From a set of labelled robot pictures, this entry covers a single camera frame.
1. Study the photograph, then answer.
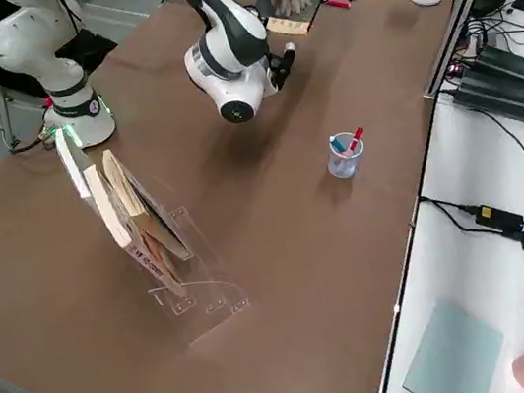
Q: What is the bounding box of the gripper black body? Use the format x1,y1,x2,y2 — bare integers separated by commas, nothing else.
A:
263,50,295,93

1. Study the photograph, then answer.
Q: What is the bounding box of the dark hands-cover book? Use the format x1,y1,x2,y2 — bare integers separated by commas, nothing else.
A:
255,0,333,45

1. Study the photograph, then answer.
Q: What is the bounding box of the grey cover book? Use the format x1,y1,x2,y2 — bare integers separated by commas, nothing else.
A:
99,138,197,272

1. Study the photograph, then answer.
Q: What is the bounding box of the plain white book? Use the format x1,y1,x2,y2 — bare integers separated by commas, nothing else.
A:
53,123,107,222

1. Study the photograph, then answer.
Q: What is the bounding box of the clear acrylic storage rack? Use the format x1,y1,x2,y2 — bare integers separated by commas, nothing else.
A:
111,159,257,353

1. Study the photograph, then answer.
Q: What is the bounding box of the blue marker white cap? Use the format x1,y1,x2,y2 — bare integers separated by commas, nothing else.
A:
328,132,352,156

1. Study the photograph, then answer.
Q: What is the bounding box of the red marker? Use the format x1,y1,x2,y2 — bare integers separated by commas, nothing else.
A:
344,126,368,154

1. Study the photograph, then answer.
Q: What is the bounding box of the clear plastic pen cup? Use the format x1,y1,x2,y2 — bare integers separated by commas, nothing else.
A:
321,129,370,182

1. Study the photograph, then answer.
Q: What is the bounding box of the red light circuit board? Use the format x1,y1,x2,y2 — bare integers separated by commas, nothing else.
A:
443,62,468,82

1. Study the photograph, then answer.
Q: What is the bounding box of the black power supply unit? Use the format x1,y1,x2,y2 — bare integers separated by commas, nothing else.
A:
449,62,524,134
472,39,524,98

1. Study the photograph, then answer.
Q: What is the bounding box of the light blue sheet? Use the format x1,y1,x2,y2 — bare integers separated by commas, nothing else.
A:
390,293,514,393

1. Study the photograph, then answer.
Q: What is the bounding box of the aluminium divider post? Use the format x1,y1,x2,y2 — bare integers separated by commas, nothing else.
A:
407,0,524,101

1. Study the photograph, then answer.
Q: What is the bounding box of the black adapter cable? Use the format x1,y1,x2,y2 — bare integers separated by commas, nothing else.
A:
419,189,483,237

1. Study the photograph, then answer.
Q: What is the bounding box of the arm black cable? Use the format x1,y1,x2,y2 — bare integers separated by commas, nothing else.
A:
53,0,86,40

